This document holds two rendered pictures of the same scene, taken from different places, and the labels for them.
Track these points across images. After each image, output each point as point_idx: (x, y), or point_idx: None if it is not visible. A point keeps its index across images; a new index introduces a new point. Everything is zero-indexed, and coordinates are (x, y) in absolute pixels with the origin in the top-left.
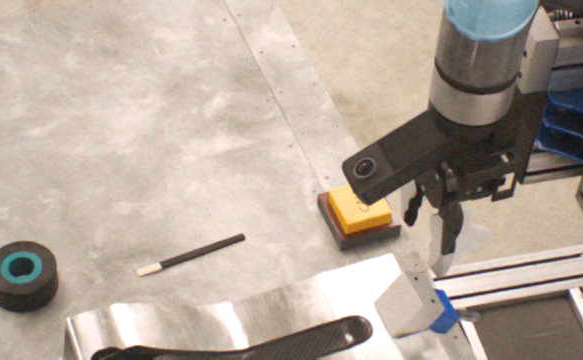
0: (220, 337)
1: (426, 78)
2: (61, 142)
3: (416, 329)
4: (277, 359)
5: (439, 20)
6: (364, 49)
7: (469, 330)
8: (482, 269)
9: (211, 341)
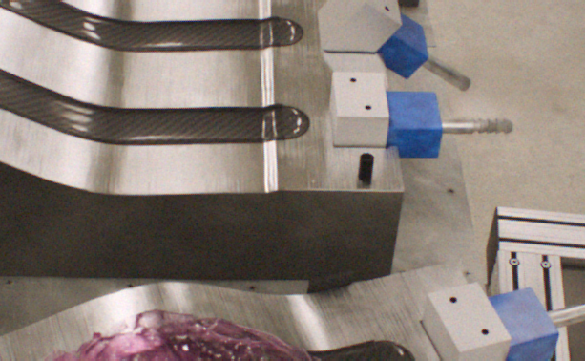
0: (100, 2)
1: None
2: None
3: (358, 47)
4: (161, 43)
5: None
6: (553, 25)
7: (554, 280)
8: None
9: (85, 0)
